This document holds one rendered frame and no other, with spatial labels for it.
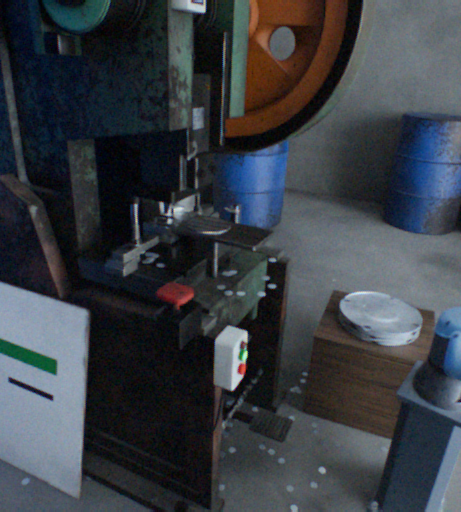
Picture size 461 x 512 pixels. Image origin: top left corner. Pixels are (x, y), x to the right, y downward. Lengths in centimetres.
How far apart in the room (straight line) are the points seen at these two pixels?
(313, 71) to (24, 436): 140
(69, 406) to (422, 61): 380
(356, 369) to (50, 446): 100
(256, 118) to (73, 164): 59
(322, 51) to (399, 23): 299
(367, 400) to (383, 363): 17
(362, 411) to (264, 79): 118
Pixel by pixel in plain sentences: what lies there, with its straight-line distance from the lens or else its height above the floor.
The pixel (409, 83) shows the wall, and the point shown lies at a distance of 435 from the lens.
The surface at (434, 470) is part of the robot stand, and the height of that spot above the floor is 26.
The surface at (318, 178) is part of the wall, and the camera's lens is 459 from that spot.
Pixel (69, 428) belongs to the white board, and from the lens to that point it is 144.
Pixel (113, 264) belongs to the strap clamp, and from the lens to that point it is 114.
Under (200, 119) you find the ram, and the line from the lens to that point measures 121.
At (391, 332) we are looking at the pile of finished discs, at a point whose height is 40.
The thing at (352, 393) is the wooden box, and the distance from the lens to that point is 168.
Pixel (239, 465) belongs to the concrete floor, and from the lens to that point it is 160.
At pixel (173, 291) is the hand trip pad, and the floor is 76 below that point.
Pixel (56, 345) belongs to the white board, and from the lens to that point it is 135.
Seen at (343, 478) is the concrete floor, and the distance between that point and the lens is 162.
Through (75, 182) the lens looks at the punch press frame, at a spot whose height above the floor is 90.
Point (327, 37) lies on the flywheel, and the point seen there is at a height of 128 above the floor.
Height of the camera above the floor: 121
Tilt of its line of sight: 25 degrees down
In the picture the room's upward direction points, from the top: 3 degrees clockwise
